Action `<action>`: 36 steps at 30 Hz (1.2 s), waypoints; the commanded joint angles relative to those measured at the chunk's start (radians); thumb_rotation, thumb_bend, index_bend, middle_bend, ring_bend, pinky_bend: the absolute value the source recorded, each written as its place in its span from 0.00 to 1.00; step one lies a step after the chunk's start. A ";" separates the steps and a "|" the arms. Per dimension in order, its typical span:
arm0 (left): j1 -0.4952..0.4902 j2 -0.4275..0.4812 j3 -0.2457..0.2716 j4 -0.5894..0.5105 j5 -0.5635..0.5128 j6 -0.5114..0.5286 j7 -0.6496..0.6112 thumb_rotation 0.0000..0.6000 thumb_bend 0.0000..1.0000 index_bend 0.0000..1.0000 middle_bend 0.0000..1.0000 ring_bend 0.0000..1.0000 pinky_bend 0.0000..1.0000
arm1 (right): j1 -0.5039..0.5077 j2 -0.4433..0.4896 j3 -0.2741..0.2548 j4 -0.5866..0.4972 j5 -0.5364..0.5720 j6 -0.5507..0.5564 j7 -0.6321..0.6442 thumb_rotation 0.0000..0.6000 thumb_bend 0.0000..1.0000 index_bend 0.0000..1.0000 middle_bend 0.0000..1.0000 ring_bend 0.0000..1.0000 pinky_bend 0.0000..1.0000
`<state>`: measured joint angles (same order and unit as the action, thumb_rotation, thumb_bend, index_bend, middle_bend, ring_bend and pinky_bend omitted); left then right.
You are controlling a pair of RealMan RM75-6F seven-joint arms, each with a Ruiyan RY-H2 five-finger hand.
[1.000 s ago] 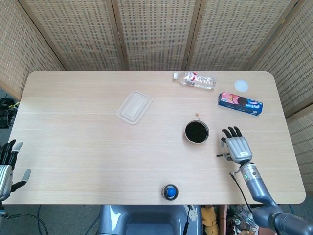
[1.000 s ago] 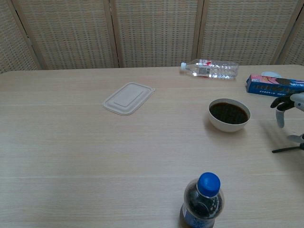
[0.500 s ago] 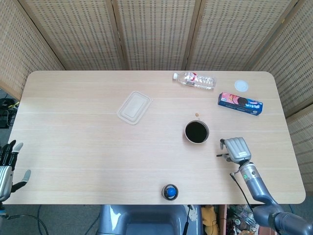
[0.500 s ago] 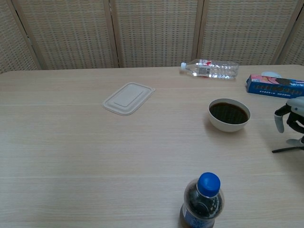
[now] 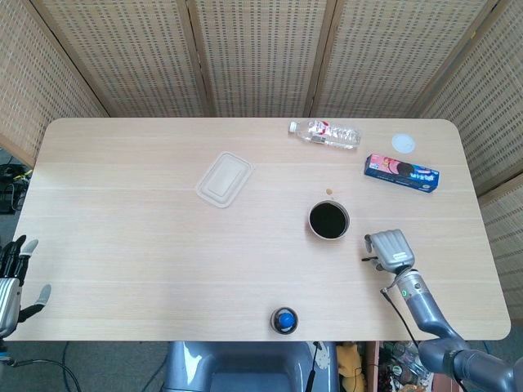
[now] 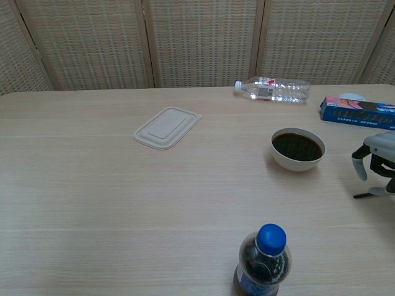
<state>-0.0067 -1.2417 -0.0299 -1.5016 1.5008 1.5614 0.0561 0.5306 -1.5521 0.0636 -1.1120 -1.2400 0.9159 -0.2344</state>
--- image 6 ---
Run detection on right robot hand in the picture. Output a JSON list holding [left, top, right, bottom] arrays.
[[351, 131, 395, 197]]

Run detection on white bowl with dark liquid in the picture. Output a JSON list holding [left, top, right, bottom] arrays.
[[270, 127, 326, 172]]

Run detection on blue cookie box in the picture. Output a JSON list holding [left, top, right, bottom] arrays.
[[317, 96, 395, 132]]

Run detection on clear plastic water bottle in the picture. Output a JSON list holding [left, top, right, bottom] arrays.
[[233, 76, 311, 105]]

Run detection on cola bottle with blue cap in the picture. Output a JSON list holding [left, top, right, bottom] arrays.
[[233, 223, 293, 296]]

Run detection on woven folding screen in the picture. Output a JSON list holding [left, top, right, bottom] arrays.
[[0, 0, 395, 97]]

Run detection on beige rectangular container lid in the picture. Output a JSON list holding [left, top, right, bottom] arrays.
[[133, 106, 202, 152]]

